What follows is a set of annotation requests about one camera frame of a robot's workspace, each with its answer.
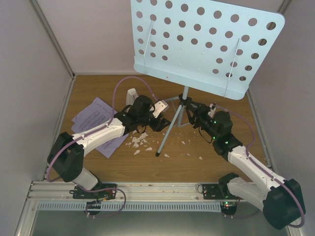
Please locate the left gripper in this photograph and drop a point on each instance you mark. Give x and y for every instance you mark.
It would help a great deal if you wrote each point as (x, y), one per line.
(159, 126)

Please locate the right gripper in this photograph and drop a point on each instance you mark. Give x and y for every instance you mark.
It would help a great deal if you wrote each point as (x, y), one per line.
(197, 113)

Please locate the white metronome body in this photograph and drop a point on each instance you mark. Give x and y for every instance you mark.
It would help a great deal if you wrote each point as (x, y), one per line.
(131, 96)

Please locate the sheet music paper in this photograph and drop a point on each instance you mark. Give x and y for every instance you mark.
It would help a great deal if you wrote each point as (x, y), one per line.
(93, 115)
(109, 147)

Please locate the light blue music stand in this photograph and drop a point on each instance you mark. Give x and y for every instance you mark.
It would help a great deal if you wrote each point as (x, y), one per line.
(202, 44)

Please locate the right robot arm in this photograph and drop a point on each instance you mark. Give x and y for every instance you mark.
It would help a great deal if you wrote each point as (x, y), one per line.
(280, 200)

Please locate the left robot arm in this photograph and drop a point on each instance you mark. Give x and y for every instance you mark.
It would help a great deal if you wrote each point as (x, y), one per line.
(67, 154)

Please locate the white debris pile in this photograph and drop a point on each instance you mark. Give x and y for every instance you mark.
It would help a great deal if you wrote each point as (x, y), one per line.
(136, 141)

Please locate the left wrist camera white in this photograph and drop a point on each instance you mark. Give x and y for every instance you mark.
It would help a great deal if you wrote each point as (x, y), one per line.
(159, 107)

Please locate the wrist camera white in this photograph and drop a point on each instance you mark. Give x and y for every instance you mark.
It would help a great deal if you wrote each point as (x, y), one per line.
(212, 110)
(159, 107)

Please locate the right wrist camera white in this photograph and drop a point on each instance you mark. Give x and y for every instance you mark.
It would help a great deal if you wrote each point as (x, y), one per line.
(212, 110)

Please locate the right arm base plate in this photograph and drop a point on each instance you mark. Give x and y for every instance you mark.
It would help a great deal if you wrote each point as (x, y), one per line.
(211, 191)

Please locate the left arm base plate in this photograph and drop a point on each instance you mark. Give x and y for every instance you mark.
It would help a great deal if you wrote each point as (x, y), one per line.
(108, 194)

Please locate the right aluminium frame post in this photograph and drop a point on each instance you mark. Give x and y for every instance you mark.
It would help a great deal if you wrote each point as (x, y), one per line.
(284, 6)

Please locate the aluminium frame post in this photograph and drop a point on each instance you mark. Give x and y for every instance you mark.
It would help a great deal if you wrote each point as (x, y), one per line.
(40, 14)
(284, 6)

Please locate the aluminium front rail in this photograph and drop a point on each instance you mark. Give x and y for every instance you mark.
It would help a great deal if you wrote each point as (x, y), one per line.
(134, 191)

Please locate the slotted cable duct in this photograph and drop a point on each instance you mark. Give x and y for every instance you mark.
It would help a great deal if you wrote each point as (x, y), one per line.
(134, 206)

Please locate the left aluminium frame post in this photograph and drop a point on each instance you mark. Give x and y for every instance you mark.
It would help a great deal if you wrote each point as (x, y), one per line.
(40, 14)

